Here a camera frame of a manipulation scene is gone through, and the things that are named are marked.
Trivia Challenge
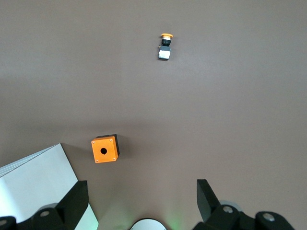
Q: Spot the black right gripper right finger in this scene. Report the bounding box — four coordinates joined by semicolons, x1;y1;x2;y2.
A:
193;179;296;230

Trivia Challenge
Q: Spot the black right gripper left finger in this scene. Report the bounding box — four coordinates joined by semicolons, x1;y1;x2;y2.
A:
0;180;90;230

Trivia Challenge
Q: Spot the white drawer cabinet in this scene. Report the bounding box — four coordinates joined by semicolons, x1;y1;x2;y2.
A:
0;143;99;230

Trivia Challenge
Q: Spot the orange button box with hole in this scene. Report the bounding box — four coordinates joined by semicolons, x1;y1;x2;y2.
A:
91;134;120;164

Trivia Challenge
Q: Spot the orange capped push button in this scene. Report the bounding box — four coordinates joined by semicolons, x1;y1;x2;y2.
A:
157;33;175;61

